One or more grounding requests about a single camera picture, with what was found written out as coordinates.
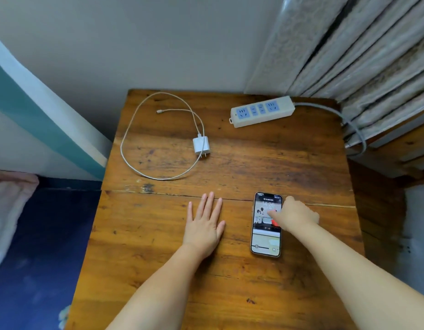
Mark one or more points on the black smartphone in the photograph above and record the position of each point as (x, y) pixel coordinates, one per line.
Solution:
(265, 241)

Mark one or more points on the person's left hand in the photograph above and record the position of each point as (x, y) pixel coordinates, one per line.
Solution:
(201, 231)

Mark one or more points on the person's right fingers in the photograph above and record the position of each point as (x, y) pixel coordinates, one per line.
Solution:
(274, 214)

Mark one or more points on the person's left little finger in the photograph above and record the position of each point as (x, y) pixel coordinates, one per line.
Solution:
(190, 213)

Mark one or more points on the person's right forearm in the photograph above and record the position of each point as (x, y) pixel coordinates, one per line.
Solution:
(356, 274)

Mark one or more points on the white charger adapter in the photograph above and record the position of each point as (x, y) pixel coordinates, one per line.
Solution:
(201, 145)

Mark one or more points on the person's left middle finger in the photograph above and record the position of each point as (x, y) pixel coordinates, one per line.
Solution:
(210, 205)

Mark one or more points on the grey patterned curtain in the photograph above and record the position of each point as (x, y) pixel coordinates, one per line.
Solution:
(356, 48)

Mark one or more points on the pink white blanket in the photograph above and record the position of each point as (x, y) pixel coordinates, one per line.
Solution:
(7, 209)

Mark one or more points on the person's right hand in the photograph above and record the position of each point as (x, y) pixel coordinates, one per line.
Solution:
(294, 216)

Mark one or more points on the brown wooden furniture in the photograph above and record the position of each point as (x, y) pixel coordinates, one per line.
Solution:
(397, 151)

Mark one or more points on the white power strip blue sockets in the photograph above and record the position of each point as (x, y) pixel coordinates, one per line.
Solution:
(261, 111)

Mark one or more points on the person's left forearm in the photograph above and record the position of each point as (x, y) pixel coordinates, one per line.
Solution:
(160, 292)

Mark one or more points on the dark blue bedsheet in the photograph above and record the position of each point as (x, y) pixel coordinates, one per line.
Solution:
(40, 257)

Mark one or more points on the person's left thumb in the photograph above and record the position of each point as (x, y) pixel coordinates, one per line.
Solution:
(221, 229)

